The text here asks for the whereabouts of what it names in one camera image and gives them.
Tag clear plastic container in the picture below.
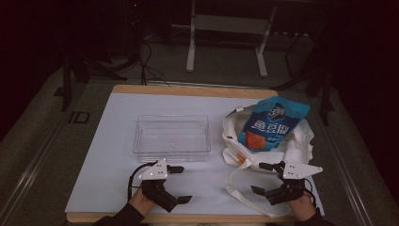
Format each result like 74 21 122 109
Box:
133 114 212 163

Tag white tote bag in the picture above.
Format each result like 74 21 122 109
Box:
221 104 315 219

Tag white metal stand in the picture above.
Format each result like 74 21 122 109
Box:
185 0 279 78

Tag person's right hand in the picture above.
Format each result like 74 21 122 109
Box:
286 191 317 222

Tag blue snack packet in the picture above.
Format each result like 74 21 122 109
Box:
236 95 311 153

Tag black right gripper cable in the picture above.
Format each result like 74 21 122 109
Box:
303 176 318 206

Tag black stand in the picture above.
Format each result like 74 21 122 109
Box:
60 51 129 113
271 29 337 127

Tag white table mat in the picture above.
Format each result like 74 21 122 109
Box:
64 91 326 217

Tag person's left hand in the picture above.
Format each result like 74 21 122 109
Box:
128 187 158 218

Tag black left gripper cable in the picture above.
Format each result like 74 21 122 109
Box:
127 161 158 201

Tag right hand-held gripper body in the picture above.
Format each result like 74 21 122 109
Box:
264 160 324 206

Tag black floor cables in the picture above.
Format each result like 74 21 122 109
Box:
136 40 172 87

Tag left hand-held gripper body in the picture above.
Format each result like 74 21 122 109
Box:
137 158 180 214

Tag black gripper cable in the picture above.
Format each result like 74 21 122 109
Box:
127 161 158 201
303 176 318 206

